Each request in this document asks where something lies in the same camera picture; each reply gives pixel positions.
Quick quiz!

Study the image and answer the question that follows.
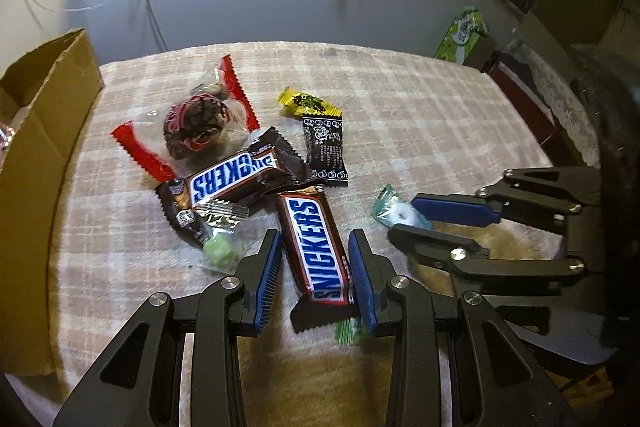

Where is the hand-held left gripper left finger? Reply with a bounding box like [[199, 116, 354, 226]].
[[52, 228, 283, 427]]

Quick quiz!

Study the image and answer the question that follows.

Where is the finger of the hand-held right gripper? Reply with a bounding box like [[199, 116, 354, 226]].
[[387, 224, 586, 295], [412, 167, 601, 238]]

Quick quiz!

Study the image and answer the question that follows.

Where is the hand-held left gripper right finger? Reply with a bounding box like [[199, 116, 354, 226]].
[[347, 228, 583, 427]]

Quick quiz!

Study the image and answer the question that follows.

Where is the mint candy teal wrapper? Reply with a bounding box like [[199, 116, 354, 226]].
[[371, 184, 432, 230]]

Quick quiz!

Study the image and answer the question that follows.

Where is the green striped candy wrapper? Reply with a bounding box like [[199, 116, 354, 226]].
[[334, 317, 368, 348]]

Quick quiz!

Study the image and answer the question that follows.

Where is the green candy clear wrapper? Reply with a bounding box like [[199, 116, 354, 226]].
[[195, 202, 251, 270]]

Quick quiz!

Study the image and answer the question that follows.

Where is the long brown chocolate bar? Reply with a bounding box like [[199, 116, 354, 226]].
[[275, 187, 368, 333]]

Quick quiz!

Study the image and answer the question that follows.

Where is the short brown chocolate bar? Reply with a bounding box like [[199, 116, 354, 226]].
[[155, 127, 311, 238]]

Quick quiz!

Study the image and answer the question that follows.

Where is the black candy packet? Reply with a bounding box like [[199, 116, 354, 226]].
[[301, 116, 349, 188]]

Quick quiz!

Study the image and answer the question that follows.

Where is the chocolate cake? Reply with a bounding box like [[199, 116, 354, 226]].
[[111, 54, 261, 182]]

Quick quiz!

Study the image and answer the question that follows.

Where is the yellow candy packet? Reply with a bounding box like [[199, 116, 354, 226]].
[[277, 86, 343, 120]]

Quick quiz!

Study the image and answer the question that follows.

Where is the brown cardboard box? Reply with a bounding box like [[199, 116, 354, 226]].
[[0, 27, 106, 378]]

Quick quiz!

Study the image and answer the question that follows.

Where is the red cardboard box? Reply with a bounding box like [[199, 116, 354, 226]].
[[492, 49, 556, 148]]

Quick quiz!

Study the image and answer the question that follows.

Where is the white lace tablecloth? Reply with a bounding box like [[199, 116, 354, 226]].
[[550, 42, 601, 168]]

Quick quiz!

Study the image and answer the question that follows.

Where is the green carton box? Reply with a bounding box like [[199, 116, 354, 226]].
[[434, 5, 493, 65]]

